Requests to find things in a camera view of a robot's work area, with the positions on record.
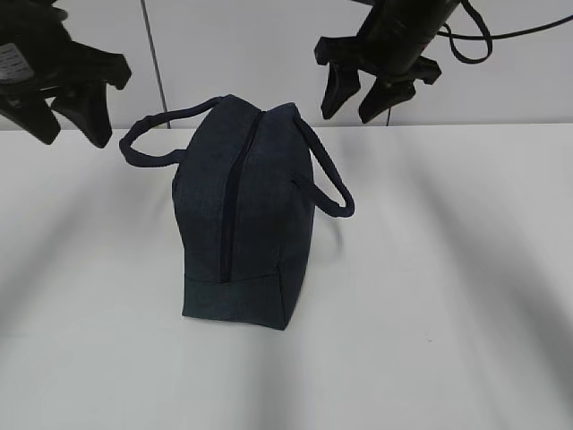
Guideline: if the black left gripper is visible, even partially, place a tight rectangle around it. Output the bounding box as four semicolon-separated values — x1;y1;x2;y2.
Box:
1;42;131;148

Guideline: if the dark blue fabric lunch bag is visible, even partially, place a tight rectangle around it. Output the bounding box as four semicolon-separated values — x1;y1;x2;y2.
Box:
119;94;355;331

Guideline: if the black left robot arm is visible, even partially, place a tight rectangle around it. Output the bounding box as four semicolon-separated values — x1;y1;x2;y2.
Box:
1;1;132;148

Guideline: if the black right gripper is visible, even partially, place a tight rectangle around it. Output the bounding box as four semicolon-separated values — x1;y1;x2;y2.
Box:
314;36;441;124

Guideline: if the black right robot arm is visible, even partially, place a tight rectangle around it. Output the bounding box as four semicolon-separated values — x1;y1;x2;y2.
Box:
314;0;460;124

